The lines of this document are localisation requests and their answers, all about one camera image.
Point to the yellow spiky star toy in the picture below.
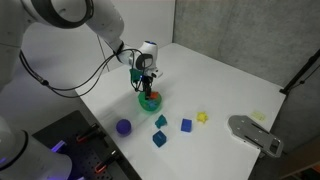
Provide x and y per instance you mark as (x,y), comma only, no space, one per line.
(202,117)

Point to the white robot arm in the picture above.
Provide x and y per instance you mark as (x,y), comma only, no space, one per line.
(100,16)

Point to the teal toy figure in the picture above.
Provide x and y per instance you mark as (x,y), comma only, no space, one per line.
(161,121)

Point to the black perforated board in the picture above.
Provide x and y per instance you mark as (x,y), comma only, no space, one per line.
(73,130)

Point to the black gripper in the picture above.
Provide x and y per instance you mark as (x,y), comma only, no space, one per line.
(147,80)

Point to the purple spiky ball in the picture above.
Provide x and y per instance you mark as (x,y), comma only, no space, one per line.
(123,127)

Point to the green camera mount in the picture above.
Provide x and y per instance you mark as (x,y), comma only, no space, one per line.
(134,75)

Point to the blue toy figure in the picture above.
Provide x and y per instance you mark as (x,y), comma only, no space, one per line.
(152,105)

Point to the green bowl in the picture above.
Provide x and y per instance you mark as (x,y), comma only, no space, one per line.
(144,105)

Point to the dark blue building block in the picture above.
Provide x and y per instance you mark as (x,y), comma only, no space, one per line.
(159,139)

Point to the grey metal plate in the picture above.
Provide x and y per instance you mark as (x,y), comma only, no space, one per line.
(246,130)

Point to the black stand pole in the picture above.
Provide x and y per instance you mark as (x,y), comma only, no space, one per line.
(301,73)

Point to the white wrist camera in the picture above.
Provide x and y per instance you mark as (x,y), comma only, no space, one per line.
(157,73)

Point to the pale yellow small piece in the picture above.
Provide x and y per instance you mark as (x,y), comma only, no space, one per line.
(258,115)

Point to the orange toy figure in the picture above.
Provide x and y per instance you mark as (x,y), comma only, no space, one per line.
(154,95)

